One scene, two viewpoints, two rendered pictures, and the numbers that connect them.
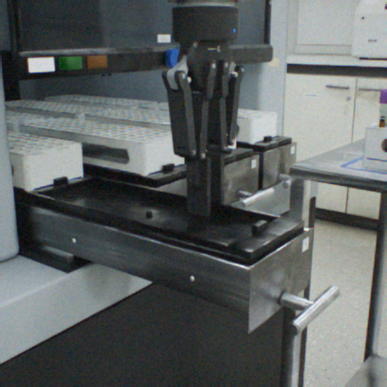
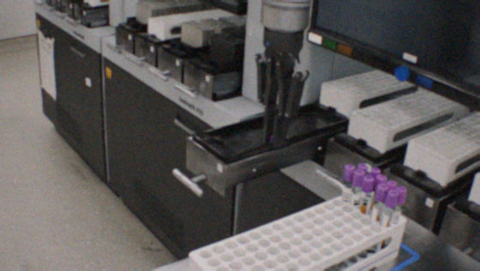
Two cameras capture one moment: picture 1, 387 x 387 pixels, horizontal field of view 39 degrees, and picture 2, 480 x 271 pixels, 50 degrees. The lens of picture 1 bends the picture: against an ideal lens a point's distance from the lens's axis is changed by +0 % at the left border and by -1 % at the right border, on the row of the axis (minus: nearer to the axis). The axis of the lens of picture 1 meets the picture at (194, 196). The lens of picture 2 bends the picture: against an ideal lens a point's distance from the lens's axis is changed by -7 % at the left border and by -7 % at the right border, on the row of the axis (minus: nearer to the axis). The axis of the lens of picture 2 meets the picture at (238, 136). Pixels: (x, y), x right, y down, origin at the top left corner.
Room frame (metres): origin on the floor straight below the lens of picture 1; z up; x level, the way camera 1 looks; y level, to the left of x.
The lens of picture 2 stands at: (0.81, -0.97, 1.30)
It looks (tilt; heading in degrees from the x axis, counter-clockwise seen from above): 26 degrees down; 104
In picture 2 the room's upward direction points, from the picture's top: 4 degrees clockwise
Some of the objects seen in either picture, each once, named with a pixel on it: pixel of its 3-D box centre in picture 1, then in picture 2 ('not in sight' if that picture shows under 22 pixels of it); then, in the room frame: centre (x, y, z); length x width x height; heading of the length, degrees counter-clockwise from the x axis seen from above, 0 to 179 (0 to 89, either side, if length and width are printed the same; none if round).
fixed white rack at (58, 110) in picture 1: (49, 119); not in sight; (1.21, 0.32, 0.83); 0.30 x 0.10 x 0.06; 53
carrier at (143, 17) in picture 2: not in sight; (146, 14); (0.03, 0.69, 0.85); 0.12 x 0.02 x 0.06; 144
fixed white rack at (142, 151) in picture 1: (98, 146); (407, 120); (0.90, 0.16, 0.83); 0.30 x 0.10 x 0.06; 53
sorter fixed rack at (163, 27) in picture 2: not in sight; (194, 25); (0.21, 0.68, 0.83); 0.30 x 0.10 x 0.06; 53
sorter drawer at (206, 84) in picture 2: not in sight; (285, 61); (0.53, 0.60, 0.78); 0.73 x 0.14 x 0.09; 53
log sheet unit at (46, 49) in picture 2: not in sight; (45, 63); (-0.75, 1.14, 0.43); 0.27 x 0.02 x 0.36; 143
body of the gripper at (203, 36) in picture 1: (206, 48); (282, 51); (0.63, -0.01, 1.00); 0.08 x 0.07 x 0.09; 143
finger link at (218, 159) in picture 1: (212, 180); (279, 130); (0.64, -0.02, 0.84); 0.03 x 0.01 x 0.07; 53
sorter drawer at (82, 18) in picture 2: not in sight; (150, 4); (-0.16, 1.12, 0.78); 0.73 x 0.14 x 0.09; 53
